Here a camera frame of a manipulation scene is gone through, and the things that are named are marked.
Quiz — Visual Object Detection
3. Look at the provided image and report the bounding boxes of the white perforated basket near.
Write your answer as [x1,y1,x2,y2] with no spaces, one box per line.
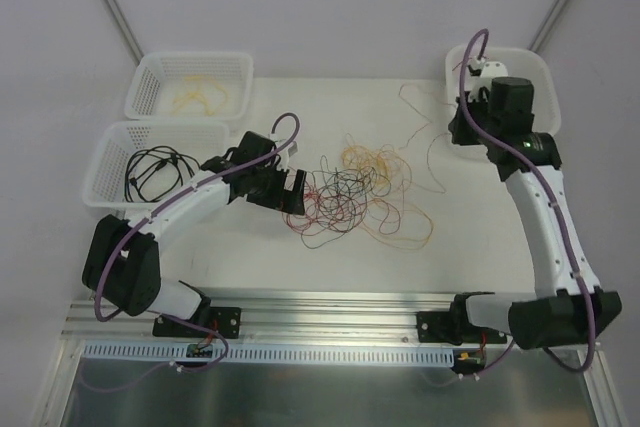
[82,118,229,210]

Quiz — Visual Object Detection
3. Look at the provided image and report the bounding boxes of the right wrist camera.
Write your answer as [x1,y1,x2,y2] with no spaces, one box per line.
[467,58,508,79]

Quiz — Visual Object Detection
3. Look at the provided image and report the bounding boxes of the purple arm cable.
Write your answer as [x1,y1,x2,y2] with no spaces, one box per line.
[457,29,599,374]
[93,113,302,373]

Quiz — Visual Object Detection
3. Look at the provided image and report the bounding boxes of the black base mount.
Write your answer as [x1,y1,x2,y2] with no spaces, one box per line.
[152,305,242,339]
[416,311,482,346]

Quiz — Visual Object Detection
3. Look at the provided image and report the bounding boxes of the white solid tub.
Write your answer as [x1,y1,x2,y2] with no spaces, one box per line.
[445,44,561,136]

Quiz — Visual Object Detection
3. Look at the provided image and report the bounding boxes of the white perforated basket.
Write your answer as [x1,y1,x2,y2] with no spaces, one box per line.
[124,51,254,125]
[82,118,229,210]

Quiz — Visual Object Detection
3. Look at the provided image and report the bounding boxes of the white slotted cable duct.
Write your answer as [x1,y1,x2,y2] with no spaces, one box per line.
[83,341,454,368]

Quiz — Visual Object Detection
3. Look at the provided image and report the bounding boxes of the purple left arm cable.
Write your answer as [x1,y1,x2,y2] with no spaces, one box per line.
[93,113,302,373]

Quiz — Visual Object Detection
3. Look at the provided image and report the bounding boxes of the white perforated basket far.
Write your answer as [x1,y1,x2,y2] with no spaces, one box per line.
[124,51,254,125]

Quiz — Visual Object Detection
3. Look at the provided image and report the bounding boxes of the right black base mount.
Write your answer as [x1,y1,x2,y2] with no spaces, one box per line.
[416,311,482,346]

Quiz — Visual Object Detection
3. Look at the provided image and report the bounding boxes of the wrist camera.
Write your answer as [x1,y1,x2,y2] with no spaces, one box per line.
[467,58,508,79]
[269,133,298,171]

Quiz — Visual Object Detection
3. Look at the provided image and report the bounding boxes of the red yellow wires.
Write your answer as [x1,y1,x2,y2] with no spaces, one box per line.
[282,154,371,251]

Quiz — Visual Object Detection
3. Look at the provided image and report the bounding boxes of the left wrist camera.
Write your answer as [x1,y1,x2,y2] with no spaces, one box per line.
[269,133,298,171]

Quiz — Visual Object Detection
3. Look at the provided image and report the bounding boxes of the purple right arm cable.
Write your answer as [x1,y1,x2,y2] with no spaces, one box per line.
[457,29,599,374]

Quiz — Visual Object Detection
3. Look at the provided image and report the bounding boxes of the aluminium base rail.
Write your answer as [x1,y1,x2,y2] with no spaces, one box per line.
[64,286,556,348]

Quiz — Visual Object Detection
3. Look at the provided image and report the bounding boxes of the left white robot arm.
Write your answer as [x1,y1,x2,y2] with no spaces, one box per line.
[82,132,306,336]

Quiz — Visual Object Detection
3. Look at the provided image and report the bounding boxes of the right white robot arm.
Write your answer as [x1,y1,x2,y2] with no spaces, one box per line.
[448,76,622,350]

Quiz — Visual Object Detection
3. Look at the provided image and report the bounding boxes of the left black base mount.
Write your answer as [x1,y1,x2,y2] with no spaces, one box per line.
[152,305,242,339]

